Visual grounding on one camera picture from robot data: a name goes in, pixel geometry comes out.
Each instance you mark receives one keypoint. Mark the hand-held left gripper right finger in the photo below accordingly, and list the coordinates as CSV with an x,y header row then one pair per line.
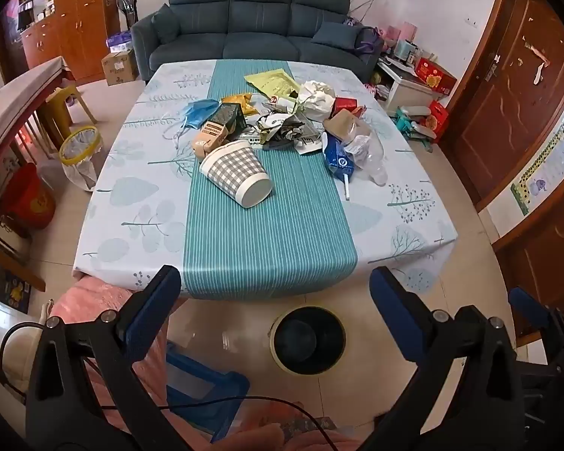
x,y
395,310

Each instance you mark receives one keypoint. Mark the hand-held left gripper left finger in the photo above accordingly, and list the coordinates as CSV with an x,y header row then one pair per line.
x,y
155,305

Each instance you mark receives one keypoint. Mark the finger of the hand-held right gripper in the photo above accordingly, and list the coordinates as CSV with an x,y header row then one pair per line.
x,y
526,301

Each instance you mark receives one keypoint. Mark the black trash bin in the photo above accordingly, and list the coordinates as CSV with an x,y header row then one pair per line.
x,y
305,338

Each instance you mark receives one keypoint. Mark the blue foil milk packet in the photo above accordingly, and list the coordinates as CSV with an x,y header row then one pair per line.
x,y
338,159

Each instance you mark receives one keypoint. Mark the golden snack wrapper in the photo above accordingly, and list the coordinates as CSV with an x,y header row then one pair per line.
x,y
237,99

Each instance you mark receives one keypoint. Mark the yellow-green foil pouch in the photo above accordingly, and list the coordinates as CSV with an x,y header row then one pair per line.
x,y
272,82

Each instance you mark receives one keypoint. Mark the person's pink clothing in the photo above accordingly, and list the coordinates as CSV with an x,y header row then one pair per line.
x,y
94,296

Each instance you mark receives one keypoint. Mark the blue plastic stool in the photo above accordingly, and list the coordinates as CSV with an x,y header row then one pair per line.
x,y
230,385

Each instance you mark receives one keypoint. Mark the giraffe height chart poster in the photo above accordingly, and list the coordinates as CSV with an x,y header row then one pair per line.
x,y
550,155

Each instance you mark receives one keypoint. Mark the checked paper cup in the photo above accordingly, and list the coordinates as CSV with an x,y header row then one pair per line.
x,y
235,169

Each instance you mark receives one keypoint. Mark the clear plastic bottle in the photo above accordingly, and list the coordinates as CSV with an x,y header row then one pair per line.
x,y
373,150

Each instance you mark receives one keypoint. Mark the red bucket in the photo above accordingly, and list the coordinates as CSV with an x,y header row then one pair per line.
x,y
28,197

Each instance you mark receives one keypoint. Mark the yellow rim waste basket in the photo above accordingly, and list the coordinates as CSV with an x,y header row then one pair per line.
x,y
80,155

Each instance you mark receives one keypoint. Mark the teal plastic toy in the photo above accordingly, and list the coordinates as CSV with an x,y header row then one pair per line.
x,y
416,122

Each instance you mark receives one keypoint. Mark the brown crumpled paper box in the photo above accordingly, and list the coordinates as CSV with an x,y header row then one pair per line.
x,y
340,124

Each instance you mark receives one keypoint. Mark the dark and tan carton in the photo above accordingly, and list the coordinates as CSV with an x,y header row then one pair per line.
x,y
218,122

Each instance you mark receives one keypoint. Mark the small red gift box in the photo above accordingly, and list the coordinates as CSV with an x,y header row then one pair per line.
x,y
438,120

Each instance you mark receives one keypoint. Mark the blue face mask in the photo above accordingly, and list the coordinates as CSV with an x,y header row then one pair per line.
x,y
197,112

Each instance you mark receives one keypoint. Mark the brown wooden door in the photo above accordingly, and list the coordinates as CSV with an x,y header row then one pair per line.
x,y
507,94

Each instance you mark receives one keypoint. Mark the yellow plastic stool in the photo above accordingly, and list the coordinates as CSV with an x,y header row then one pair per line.
x,y
68,103

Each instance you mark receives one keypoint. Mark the white low cabinet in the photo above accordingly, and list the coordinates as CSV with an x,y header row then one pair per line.
x,y
409,89

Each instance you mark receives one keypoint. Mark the crumpled white paper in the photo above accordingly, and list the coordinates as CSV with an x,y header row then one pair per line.
x,y
317,98

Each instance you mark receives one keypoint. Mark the green white packet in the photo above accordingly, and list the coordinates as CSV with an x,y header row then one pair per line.
x,y
282,102

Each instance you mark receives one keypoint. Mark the large red gift box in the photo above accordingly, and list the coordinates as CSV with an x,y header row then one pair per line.
x,y
434,75

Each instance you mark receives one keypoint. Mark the brown cardboard box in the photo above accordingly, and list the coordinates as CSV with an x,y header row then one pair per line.
x,y
120,68

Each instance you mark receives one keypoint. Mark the wooden side table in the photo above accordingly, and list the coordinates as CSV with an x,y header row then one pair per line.
x,y
14,98

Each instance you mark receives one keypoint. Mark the pale kitchen appliance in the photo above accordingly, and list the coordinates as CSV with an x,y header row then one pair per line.
x,y
406,51

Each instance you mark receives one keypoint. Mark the purple tissue pack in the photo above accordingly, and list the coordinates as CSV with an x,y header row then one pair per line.
x,y
120,42

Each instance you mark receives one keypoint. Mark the purple bag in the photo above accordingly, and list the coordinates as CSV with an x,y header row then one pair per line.
x,y
369,40

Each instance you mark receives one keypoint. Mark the dark blue cushion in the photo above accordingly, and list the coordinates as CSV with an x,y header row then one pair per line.
x,y
166,23
338,35

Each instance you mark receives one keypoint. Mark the dark blue sofa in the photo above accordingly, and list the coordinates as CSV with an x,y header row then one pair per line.
x,y
244,33

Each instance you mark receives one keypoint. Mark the tall wooden cabinet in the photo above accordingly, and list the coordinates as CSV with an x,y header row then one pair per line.
x,y
75,19

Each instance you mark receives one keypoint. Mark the standing fan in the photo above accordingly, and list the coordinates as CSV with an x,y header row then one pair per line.
x,y
127,4

